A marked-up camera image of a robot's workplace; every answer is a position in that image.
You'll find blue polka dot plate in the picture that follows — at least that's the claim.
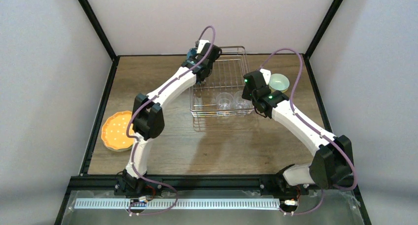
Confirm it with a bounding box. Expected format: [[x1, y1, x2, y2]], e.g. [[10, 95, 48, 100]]
[[186, 47, 197, 59]]

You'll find pale green glass bowl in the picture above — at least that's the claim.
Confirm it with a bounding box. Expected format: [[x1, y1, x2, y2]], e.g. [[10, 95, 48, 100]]
[[269, 74, 290, 90]]

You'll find metal wire dish rack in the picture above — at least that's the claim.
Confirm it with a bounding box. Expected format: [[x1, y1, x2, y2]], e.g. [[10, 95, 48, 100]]
[[189, 45, 253, 117]]

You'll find small clear plastic cup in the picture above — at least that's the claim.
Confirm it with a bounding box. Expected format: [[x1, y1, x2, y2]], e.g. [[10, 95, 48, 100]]
[[215, 92, 234, 110]]

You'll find orange polka dot plate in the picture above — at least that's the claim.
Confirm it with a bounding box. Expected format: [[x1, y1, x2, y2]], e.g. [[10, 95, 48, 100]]
[[101, 111, 134, 151]]

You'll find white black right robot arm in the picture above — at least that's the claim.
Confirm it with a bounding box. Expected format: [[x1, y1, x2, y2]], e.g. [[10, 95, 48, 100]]
[[242, 70, 354, 189]]

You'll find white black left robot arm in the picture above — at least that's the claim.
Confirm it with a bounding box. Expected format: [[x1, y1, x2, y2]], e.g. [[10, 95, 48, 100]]
[[122, 42, 222, 193]]

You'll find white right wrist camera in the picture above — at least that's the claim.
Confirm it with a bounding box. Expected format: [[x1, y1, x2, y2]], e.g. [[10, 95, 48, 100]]
[[259, 69, 272, 85]]

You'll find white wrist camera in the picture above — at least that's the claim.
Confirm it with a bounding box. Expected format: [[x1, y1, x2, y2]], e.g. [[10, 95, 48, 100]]
[[259, 69, 272, 85], [196, 39, 211, 56]]

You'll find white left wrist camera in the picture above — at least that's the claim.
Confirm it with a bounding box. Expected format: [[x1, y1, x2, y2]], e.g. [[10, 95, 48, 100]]
[[196, 39, 211, 56]]

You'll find black aluminium frame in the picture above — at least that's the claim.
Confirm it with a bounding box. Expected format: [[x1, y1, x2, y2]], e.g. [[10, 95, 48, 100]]
[[54, 0, 373, 225]]

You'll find white slotted cable duct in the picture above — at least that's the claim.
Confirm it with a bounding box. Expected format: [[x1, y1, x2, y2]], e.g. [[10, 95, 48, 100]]
[[72, 198, 280, 210]]

